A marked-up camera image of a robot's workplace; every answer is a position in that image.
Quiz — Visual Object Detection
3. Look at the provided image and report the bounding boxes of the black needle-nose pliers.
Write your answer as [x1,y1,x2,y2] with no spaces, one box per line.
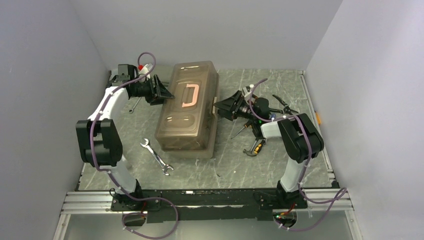
[270,94,299,115]

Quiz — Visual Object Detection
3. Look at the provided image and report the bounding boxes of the large silver open-end wrench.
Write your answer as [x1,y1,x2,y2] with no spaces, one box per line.
[140,138,174,176]

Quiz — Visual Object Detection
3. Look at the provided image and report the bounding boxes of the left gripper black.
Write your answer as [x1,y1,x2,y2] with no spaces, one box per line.
[133,78,176,109]

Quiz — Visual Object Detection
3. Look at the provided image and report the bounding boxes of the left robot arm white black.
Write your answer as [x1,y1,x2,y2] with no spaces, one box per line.
[75,63,174,210]

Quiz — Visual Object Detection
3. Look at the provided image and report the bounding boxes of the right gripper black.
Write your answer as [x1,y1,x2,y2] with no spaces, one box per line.
[213,90,258,123]

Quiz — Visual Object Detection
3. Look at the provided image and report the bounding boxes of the black yellow handled screwdriver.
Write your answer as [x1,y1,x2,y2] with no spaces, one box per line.
[230,120,253,140]

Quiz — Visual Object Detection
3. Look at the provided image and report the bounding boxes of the orange object at table edge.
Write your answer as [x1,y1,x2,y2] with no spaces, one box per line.
[314,111,322,125]

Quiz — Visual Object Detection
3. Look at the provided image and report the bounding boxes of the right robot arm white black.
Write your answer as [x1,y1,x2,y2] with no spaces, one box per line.
[213,90,324,208]

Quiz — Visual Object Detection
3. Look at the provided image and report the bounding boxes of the small silver wrench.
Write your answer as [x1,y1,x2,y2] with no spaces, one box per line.
[128,97,142,114]

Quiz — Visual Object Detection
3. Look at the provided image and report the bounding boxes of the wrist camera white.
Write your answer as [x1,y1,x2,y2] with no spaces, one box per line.
[241,84,255,100]
[137,63,154,82]

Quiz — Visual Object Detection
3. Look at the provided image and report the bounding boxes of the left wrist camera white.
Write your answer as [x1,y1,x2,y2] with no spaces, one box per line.
[137,63,154,82]

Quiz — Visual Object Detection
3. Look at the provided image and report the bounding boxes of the translucent brown tool box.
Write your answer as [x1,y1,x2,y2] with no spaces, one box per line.
[154,60,220,159]

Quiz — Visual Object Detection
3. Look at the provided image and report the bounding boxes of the aluminium rail frame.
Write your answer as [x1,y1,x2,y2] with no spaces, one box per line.
[62,189,354,215]

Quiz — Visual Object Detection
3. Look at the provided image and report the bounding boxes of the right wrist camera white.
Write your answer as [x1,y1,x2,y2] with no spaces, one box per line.
[241,84,255,100]

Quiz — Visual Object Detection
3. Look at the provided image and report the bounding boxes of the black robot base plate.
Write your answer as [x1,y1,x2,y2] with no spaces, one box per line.
[110,188,308,223]

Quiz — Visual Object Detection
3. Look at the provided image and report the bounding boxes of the claw hammer yellow black handle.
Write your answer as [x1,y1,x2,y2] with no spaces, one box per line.
[243,138,267,157]

